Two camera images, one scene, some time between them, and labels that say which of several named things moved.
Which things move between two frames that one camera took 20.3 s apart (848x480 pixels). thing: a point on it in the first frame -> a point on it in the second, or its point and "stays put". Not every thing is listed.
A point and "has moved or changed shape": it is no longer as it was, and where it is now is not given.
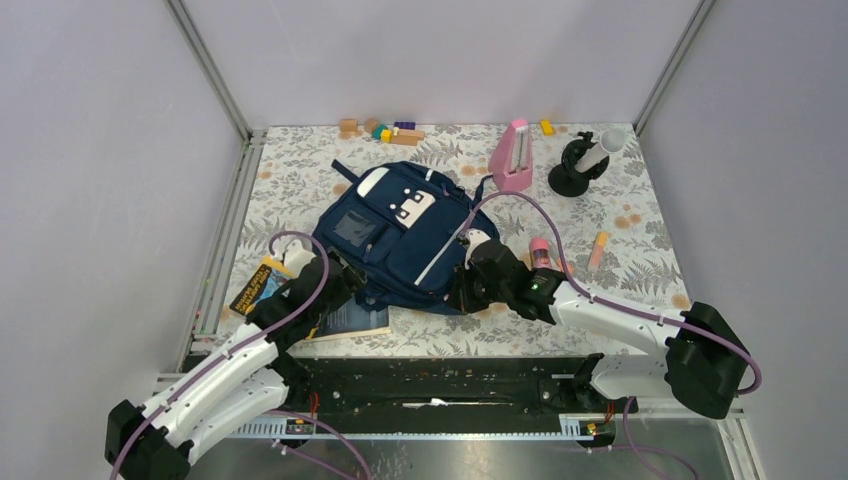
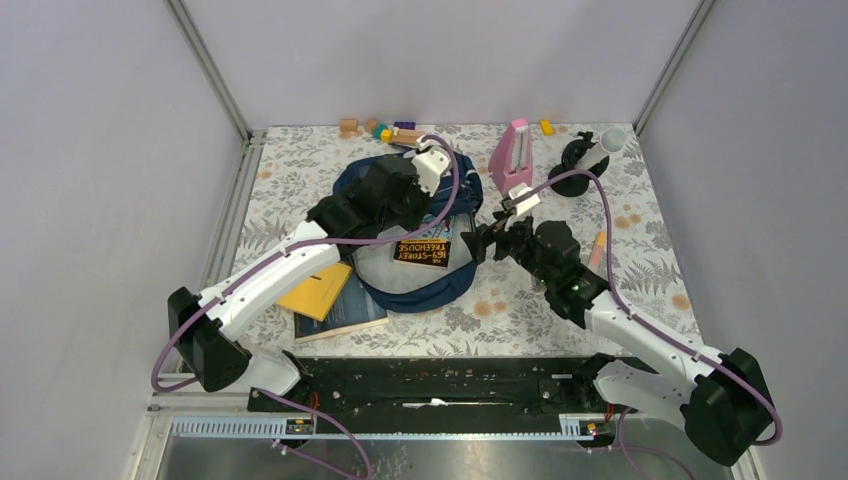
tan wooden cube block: [349, 125] stays put
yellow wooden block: [546, 127] stays put
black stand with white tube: [583, 160] stays put
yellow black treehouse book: [268, 280] has moved or changed shape
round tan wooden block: [371, 125] stays put
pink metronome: [510, 164] stays put
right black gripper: [462, 298] -> [478, 241]
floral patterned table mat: [580, 198] stays put
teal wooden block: [376, 133] stays put
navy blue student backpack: [404, 224] has moved or changed shape
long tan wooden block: [408, 137] stays put
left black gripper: [352, 280] -> [414, 223]
